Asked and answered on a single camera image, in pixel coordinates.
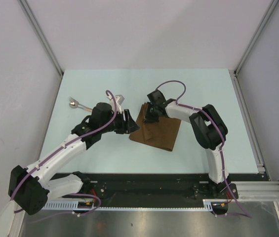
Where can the brown cloth napkin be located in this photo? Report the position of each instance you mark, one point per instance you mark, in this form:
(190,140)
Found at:
(161,135)

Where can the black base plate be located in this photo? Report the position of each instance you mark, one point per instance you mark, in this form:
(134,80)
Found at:
(188,185)

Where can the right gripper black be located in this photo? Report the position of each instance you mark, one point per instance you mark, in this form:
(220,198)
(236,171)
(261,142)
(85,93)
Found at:
(148,117)

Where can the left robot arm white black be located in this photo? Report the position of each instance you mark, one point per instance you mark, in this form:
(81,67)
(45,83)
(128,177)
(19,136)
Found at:
(32,187)

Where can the white slotted cable duct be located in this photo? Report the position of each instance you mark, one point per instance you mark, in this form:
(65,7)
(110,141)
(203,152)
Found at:
(172,205)

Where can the aluminium frame post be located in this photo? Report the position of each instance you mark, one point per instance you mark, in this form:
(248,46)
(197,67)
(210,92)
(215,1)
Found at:
(256,36)
(40,35)

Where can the aluminium frame post left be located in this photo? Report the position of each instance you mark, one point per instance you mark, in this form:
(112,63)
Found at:
(40,35)

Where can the silver metal fork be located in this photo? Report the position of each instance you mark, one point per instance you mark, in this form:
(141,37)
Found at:
(76,101)

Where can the aluminium frame rail front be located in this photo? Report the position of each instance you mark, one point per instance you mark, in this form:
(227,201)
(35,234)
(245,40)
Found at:
(258,190)

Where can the silver metal spoon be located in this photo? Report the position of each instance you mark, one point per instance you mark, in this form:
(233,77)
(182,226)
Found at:
(86,109)

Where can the aluminium frame post right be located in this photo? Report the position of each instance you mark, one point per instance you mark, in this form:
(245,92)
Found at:
(256,36)

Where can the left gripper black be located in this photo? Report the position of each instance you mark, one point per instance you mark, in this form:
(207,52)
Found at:
(129,126)

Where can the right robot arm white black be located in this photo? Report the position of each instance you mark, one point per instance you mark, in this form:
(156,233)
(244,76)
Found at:
(209,129)

